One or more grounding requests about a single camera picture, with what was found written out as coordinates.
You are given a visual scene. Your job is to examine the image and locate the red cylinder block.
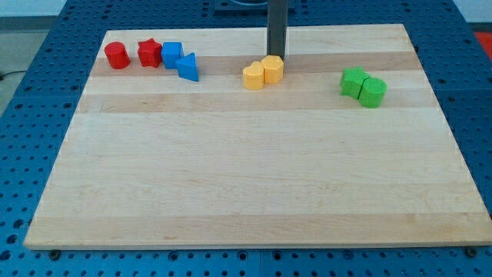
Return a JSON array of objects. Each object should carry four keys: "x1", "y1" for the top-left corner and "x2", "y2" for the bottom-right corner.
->
[{"x1": 104, "y1": 42, "x2": 131, "y2": 69}]

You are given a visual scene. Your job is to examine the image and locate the wooden board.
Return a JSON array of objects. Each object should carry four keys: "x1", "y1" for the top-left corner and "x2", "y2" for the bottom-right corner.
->
[{"x1": 24, "y1": 24, "x2": 491, "y2": 250}]

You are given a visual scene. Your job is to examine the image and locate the blue cube block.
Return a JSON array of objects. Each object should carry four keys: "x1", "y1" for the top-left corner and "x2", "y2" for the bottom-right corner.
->
[{"x1": 161, "y1": 42, "x2": 184, "y2": 69}]

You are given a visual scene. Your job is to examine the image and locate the green cylinder block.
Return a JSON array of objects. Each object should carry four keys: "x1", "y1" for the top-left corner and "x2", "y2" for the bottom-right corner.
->
[{"x1": 358, "y1": 78, "x2": 387, "y2": 108}]

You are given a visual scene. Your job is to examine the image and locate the yellow heart block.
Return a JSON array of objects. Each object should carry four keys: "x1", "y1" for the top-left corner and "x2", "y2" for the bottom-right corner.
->
[{"x1": 242, "y1": 62, "x2": 264, "y2": 90}]

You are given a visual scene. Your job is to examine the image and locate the green star block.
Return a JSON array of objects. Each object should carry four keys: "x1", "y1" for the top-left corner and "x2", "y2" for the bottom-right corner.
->
[{"x1": 340, "y1": 66, "x2": 371, "y2": 99}]

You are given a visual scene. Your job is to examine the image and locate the blue triangle block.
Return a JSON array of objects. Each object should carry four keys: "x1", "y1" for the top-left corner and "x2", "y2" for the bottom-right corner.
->
[{"x1": 175, "y1": 53, "x2": 199, "y2": 82}]

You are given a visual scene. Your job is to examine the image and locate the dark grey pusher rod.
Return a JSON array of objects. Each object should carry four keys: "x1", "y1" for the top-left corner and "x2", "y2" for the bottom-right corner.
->
[{"x1": 267, "y1": 0, "x2": 288, "y2": 59}]

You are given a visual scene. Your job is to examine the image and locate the red star block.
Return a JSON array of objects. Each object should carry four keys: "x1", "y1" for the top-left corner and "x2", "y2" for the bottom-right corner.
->
[{"x1": 138, "y1": 38, "x2": 162, "y2": 68}]

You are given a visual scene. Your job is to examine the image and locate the yellow hexagon block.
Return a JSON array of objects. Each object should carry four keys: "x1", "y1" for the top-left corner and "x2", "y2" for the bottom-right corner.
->
[{"x1": 261, "y1": 55, "x2": 284, "y2": 84}]

